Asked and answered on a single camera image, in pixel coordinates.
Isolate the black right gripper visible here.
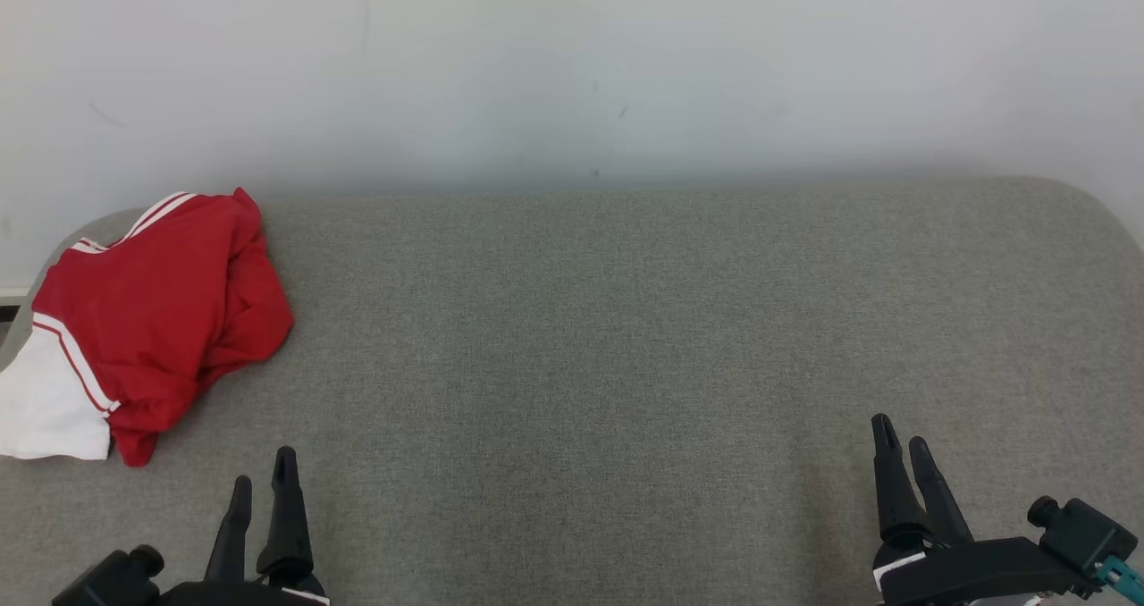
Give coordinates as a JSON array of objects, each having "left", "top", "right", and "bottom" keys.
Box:
[{"left": 871, "top": 414, "right": 1088, "bottom": 606}]

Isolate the red white basketball jersey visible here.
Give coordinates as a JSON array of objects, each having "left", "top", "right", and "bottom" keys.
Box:
[{"left": 0, "top": 190, "right": 269, "bottom": 461}]

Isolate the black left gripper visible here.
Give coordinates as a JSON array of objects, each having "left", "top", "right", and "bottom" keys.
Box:
[{"left": 152, "top": 447, "right": 331, "bottom": 606}]

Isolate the teal cable connector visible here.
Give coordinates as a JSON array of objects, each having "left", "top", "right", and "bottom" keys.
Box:
[{"left": 1095, "top": 557, "right": 1144, "bottom": 606}]

